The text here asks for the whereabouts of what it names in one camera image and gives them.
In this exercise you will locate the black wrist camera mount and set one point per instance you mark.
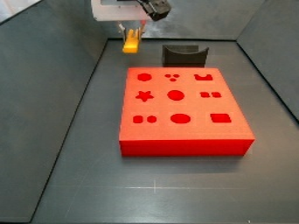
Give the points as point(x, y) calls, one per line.
point(156, 8)

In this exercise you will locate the red foam shape board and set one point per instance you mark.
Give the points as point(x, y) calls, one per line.
point(181, 113)

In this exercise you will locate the black curved fixture block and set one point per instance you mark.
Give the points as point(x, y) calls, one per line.
point(185, 56)

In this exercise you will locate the yellow square-circle peg object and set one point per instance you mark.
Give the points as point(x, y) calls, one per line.
point(132, 42)

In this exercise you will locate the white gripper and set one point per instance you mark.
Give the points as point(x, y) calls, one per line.
point(113, 10)

